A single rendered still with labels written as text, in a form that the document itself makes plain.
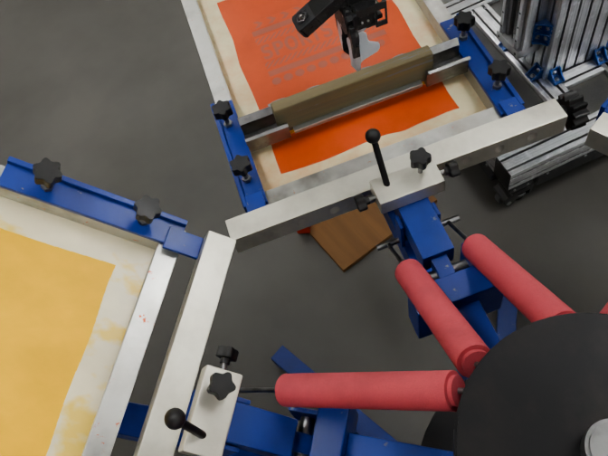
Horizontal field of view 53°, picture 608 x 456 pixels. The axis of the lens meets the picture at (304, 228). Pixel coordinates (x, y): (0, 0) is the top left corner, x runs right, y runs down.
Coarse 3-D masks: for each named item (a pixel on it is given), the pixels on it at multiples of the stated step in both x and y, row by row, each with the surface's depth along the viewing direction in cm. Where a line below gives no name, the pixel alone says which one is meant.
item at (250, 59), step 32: (224, 0) 164; (256, 0) 162; (288, 0) 160; (256, 64) 150; (256, 96) 145; (288, 96) 143; (320, 128) 137; (352, 128) 135; (288, 160) 134; (320, 160) 133
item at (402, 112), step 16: (304, 0) 159; (384, 16) 151; (400, 16) 150; (400, 32) 148; (384, 48) 146; (400, 48) 145; (416, 48) 144; (336, 64) 146; (368, 64) 144; (400, 96) 138; (416, 96) 137; (432, 96) 136; (448, 96) 135; (368, 112) 137; (384, 112) 136; (400, 112) 135; (416, 112) 135; (432, 112) 134; (368, 128) 135; (384, 128) 134; (400, 128) 133
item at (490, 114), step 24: (192, 0) 161; (432, 0) 146; (192, 24) 156; (432, 24) 146; (216, 72) 146; (216, 96) 143; (480, 96) 133; (456, 120) 127; (480, 120) 126; (408, 144) 127; (336, 168) 127; (360, 168) 126; (264, 192) 127; (288, 192) 126
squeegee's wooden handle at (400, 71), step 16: (384, 64) 129; (400, 64) 129; (416, 64) 130; (432, 64) 131; (336, 80) 129; (352, 80) 128; (368, 80) 129; (384, 80) 130; (400, 80) 132; (416, 80) 134; (304, 96) 129; (320, 96) 129; (336, 96) 130; (352, 96) 132; (368, 96) 133; (288, 112) 129; (304, 112) 131; (320, 112) 133
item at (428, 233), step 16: (400, 208) 113; (416, 208) 113; (432, 208) 112; (416, 224) 111; (432, 224) 111; (416, 240) 110; (432, 240) 109; (448, 240) 109; (416, 256) 113; (432, 256) 108; (448, 256) 110
